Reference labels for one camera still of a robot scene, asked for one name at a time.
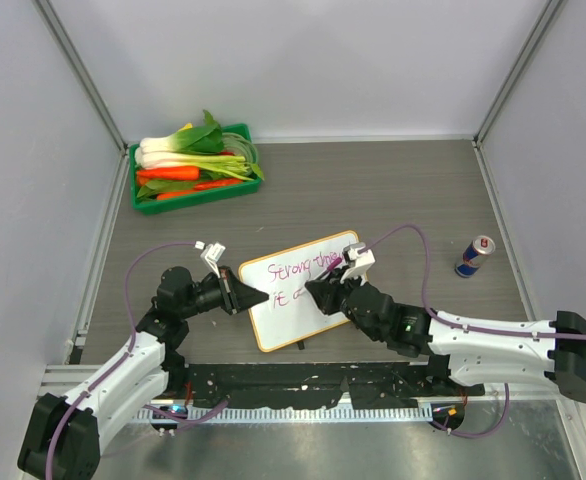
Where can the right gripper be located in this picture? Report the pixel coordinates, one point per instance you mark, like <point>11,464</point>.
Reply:
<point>327,291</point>

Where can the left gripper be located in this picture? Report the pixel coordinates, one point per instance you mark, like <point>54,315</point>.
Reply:
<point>235,294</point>

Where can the yellow framed whiteboard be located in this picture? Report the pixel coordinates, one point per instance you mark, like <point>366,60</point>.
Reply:
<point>289,314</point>

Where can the pink capped marker pen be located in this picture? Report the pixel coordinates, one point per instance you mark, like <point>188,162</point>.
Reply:
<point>334,264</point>

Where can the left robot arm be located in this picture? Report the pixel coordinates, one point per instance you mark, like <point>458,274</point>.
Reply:
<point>67,435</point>

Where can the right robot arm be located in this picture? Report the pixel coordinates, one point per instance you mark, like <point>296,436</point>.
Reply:
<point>470,351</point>

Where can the red chili toy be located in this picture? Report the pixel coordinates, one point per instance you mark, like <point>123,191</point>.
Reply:
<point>221,183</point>

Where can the orange carrot toy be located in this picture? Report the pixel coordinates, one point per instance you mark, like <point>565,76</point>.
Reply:
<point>179,173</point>
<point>174,194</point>

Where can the green onion toy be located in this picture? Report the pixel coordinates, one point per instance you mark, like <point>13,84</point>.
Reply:
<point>235,166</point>

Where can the green leaf vegetable toy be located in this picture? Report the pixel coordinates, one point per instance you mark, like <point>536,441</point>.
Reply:
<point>155,187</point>

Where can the energy drink can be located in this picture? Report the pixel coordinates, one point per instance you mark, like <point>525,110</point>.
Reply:
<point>475,255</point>

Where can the bok choy toy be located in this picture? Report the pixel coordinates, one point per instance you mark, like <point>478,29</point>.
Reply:
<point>205,139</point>

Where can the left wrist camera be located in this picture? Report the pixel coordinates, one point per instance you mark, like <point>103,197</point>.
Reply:
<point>210,254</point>

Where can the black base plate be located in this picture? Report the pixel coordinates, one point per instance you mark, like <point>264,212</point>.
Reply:
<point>312,386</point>

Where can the white cable duct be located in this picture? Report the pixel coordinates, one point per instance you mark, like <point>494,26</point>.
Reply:
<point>343,413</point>

